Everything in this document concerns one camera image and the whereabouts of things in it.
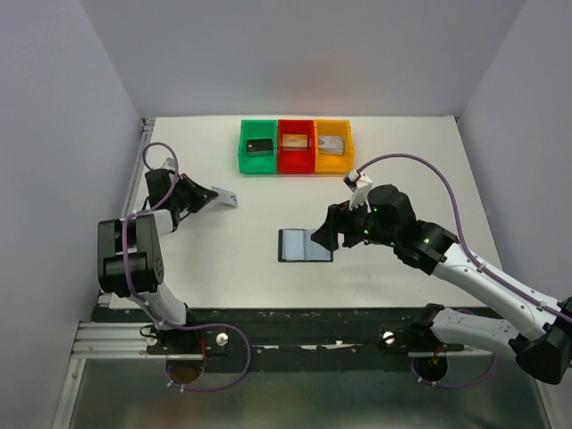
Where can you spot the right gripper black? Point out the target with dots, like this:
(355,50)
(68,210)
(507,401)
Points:
(339,223)

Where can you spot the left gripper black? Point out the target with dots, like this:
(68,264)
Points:
(186,195)

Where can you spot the silver credit card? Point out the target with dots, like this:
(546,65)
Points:
(225,197)

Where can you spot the black leather card holder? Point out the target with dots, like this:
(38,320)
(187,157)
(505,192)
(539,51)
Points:
(304,246)

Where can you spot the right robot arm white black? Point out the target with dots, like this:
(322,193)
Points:
(530,327)

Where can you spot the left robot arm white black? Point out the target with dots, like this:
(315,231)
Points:
(129,257)

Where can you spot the black card in green bin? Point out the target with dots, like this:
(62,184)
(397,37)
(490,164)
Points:
(259,147)

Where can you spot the silver cards in yellow bin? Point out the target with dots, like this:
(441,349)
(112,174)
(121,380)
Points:
(331,145)

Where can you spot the gold card in red bin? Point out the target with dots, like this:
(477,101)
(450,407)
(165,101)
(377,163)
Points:
(294,142)

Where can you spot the yellow plastic bin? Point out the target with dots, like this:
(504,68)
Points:
(329,164)

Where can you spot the green plastic bin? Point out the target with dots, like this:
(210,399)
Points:
(257,129)

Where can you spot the red plastic bin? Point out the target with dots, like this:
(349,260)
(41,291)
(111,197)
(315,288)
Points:
(296,160)

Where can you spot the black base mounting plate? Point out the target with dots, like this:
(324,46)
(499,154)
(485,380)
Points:
(299,324)

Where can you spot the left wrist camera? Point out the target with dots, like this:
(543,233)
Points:
(170,165)

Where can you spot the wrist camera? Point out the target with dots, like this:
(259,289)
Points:
(170,165)
(360,185)

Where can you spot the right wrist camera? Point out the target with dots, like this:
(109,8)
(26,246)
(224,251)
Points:
(360,185)

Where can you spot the aluminium rail left side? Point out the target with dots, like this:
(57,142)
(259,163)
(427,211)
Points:
(129,210)

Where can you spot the aluminium rail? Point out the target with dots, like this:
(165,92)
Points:
(114,340)
(129,210)

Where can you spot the aluminium rail front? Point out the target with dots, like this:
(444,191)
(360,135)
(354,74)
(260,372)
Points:
(114,340)

